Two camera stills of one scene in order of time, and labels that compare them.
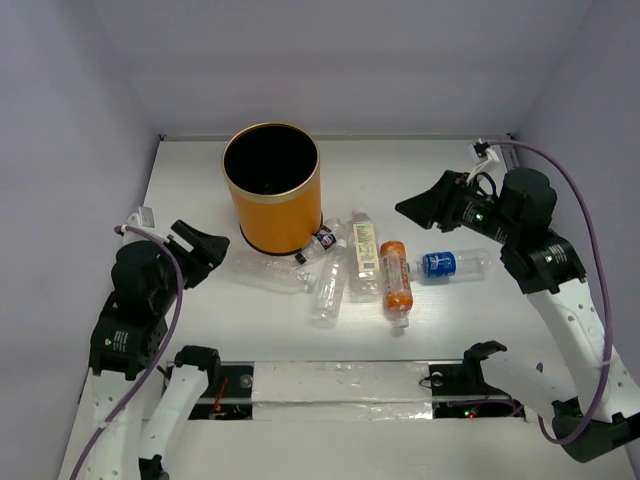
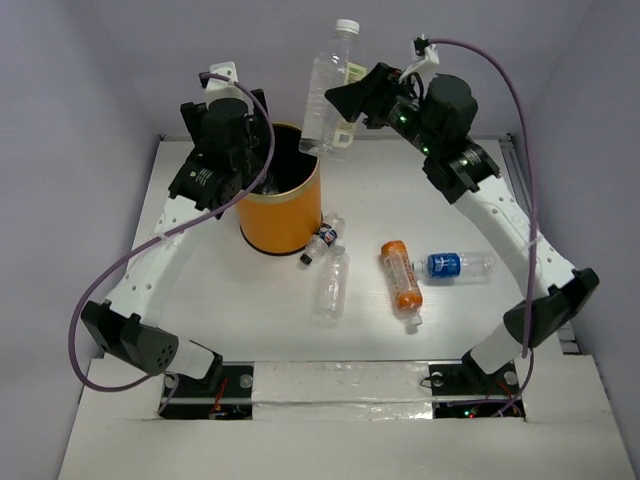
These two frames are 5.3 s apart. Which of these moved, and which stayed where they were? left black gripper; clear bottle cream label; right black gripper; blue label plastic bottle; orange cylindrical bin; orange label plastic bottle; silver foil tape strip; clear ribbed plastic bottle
Moved: left black gripper; right black gripper; clear bottle cream label; orange label plastic bottle
Stayed: blue label plastic bottle; orange cylindrical bin; clear ribbed plastic bottle; silver foil tape strip
